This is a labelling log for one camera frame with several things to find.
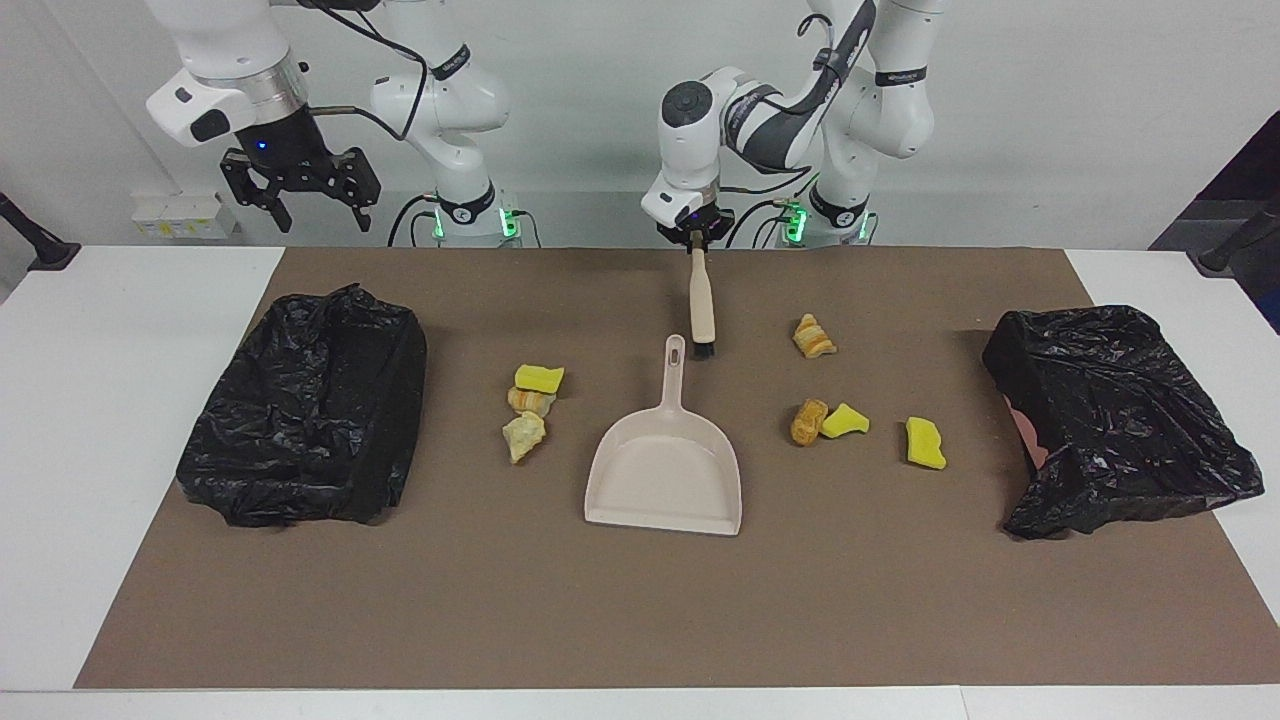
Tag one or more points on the orange striped bread roll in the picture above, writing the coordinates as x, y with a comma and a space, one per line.
528, 401

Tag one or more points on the small yellow sponge wedge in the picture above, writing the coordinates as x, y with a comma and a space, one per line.
845, 421

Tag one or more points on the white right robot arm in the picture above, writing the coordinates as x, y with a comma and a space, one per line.
440, 100

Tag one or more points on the black bag lined bin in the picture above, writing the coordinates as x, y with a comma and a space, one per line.
300, 420

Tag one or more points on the wavy yellow sponge piece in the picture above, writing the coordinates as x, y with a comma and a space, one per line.
925, 444

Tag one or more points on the white tissue box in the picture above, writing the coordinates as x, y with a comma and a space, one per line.
185, 218

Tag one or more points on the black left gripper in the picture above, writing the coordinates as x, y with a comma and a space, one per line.
700, 222

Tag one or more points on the black bag bin, pink rim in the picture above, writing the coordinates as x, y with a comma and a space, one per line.
1130, 420

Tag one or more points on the striped croissant piece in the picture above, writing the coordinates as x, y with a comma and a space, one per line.
812, 338

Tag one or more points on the brown table mat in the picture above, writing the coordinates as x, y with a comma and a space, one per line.
640, 600

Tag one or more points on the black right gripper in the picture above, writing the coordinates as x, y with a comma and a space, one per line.
290, 150

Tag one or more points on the beige plastic dustpan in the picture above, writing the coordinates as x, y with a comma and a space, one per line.
665, 470

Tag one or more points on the black stand pole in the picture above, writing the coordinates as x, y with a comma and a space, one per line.
50, 255
1225, 258

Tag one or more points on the square yellow sponge piece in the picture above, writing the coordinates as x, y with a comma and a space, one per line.
539, 378

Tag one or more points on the beige hand brush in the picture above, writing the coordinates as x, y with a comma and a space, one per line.
702, 300

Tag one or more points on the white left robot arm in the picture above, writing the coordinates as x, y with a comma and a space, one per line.
690, 130

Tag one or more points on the pale pastry piece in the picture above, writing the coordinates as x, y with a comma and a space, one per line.
522, 437

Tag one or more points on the brown bread nugget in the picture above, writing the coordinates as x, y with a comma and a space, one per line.
807, 422

